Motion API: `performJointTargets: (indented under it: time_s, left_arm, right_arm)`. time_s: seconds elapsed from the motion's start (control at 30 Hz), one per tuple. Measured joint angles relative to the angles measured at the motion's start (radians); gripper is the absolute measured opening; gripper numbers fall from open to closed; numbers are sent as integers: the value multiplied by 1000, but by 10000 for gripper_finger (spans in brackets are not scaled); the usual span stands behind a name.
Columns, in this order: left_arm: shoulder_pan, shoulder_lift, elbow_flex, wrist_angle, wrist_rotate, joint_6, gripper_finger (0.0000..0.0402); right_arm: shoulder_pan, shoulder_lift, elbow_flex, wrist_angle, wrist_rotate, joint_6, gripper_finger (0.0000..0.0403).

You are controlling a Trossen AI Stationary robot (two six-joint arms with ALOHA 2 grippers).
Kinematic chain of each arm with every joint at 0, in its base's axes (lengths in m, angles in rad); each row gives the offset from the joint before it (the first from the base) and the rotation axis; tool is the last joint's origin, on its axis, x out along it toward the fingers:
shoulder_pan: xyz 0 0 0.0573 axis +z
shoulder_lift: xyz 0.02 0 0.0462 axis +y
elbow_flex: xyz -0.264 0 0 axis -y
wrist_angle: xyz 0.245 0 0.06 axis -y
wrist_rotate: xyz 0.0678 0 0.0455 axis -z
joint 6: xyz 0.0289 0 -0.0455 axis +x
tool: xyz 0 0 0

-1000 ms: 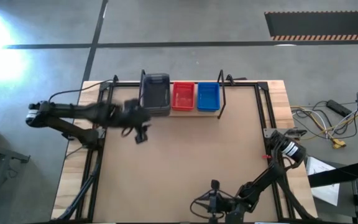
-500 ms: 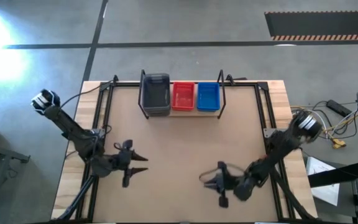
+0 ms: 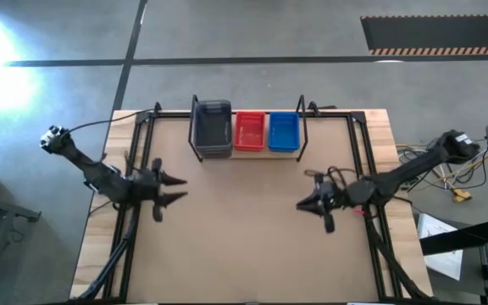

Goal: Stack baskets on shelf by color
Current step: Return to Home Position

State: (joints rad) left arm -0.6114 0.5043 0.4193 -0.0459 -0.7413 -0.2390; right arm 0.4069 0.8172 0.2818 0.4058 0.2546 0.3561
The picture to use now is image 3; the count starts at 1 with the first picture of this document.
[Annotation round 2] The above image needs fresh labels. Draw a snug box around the black diagonal frame strut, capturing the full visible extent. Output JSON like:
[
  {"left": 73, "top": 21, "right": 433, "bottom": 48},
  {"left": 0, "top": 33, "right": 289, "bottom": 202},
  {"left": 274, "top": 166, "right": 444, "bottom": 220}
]
[
  {"left": 366, "top": 215, "right": 425, "bottom": 302},
  {"left": 74, "top": 202, "right": 141, "bottom": 302}
]

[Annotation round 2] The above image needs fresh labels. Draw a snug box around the yellow cable connector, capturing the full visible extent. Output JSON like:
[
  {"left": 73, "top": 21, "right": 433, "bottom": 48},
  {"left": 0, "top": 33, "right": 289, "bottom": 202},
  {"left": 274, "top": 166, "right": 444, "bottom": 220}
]
[{"left": 451, "top": 188, "right": 473, "bottom": 203}]

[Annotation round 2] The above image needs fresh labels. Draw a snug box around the yellow floor cable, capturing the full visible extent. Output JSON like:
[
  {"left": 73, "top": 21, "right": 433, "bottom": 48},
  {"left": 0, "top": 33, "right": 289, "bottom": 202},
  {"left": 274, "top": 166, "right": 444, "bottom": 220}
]
[{"left": 438, "top": 155, "right": 488, "bottom": 192}]

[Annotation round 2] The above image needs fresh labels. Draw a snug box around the black diagonal bar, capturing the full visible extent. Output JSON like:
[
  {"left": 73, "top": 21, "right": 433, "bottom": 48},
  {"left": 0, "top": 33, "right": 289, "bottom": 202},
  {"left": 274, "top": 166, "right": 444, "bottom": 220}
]
[{"left": 419, "top": 219, "right": 488, "bottom": 257}]

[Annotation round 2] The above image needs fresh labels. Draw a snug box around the black hazard-striped floor mat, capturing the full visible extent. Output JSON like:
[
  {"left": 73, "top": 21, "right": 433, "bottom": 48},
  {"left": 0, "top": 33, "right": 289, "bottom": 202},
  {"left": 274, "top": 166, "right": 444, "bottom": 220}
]
[{"left": 360, "top": 14, "right": 488, "bottom": 57}]

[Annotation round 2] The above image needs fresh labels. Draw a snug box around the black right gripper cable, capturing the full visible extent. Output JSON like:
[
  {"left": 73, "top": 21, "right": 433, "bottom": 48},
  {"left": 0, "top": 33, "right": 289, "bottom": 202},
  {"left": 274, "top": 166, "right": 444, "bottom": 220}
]
[{"left": 304, "top": 165, "right": 358, "bottom": 187}]

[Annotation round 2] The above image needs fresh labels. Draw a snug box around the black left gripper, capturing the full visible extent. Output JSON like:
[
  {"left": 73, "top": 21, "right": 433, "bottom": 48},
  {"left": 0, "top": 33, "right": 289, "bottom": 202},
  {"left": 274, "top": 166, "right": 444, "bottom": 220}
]
[{"left": 130, "top": 158, "right": 189, "bottom": 223}]

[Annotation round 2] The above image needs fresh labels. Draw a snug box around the blue perforated plastic basket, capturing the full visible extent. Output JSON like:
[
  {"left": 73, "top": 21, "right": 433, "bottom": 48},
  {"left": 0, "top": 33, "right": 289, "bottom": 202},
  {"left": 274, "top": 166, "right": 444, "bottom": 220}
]
[{"left": 268, "top": 111, "right": 302, "bottom": 153}]

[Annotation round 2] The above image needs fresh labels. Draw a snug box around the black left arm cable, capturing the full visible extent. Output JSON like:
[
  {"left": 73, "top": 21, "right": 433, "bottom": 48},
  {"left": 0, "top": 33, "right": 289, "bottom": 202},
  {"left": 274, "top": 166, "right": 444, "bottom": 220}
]
[{"left": 59, "top": 108, "right": 157, "bottom": 137}]

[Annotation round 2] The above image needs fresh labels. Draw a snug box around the wooden shelf with black frame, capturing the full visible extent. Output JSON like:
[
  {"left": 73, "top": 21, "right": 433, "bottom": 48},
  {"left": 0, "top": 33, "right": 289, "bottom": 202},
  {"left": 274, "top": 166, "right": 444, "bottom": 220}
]
[{"left": 187, "top": 93, "right": 309, "bottom": 164}]

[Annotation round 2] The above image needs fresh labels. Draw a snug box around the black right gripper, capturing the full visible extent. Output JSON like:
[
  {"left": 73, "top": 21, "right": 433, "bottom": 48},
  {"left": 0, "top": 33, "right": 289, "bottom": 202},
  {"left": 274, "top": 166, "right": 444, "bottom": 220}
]
[{"left": 296, "top": 172, "right": 356, "bottom": 234}]

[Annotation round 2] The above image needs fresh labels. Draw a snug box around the white paper sheet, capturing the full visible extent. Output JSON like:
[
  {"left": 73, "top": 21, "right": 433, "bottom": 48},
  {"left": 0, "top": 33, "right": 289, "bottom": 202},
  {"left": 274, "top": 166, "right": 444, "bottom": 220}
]
[{"left": 416, "top": 213, "right": 464, "bottom": 282}]

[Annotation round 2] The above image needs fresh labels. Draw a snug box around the tan table mat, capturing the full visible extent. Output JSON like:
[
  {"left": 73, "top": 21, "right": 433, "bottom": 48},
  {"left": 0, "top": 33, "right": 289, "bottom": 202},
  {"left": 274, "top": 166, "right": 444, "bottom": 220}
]
[{"left": 125, "top": 116, "right": 380, "bottom": 304}]

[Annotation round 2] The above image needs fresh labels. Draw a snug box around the black aluminium table frame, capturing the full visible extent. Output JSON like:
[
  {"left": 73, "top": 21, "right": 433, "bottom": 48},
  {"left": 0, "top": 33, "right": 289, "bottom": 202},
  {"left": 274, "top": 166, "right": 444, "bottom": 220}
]
[{"left": 102, "top": 101, "right": 402, "bottom": 304}]

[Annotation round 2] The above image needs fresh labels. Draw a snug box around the red perforated plastic basket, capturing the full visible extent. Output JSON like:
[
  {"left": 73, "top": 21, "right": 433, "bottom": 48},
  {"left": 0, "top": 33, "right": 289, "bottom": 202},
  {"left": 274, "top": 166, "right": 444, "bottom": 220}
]
[{"left": 233, "top": 110, "right": 267, "bottom": 153}]

